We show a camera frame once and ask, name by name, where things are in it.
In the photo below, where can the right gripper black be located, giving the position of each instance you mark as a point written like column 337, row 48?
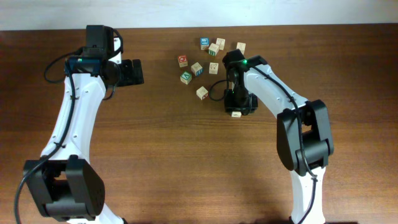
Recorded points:
column 229, row 106

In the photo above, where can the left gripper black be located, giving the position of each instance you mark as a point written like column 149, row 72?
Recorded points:
column 128, row 78

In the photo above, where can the red number wooden block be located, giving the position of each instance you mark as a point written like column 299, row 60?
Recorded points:
column 236, row 114

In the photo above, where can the red side wooden block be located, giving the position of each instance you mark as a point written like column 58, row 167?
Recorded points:
column 202, row 93

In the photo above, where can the plain animal wooden block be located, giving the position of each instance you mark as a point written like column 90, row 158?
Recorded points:
column 213, row 68

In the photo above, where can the blue side wooden block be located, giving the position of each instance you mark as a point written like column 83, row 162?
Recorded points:
column 197, row 69

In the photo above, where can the red top wooden block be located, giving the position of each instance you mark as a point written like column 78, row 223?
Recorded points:
column 182, row 61

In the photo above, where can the green top wooden block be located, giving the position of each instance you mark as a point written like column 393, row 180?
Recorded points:
column 186, row 77

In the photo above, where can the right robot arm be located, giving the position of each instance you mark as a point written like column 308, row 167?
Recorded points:
column 304, row 138

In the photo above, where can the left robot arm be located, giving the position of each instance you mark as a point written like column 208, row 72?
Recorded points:
column 62, row 182

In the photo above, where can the far right wooden block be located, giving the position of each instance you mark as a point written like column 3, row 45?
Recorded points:
column 241, row 46

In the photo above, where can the green side wooden block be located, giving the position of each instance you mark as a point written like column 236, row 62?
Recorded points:
column 213, row 49

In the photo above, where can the plain wooden block top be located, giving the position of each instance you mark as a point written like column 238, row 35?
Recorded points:
column 220, row 42

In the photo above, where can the blue top wooden block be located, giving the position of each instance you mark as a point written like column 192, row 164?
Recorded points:
column 204, row 43

